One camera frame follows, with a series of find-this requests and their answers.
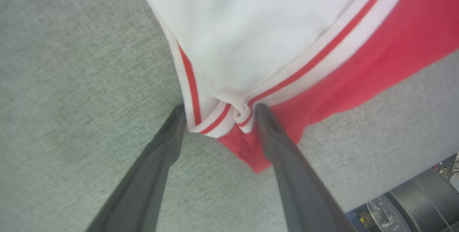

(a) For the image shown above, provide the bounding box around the grey fabric sofa seat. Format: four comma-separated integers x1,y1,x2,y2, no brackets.
0,0,459,232

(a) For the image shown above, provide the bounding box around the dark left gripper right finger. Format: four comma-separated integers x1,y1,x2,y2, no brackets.
254,104,358,232

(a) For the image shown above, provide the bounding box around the dark grey robot chassis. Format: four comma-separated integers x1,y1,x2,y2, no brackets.
344,153,459,232

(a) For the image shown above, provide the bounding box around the red and white jersey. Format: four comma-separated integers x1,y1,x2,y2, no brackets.
130,0,459,174

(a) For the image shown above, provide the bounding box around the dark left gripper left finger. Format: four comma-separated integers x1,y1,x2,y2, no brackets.
86,105,187,232

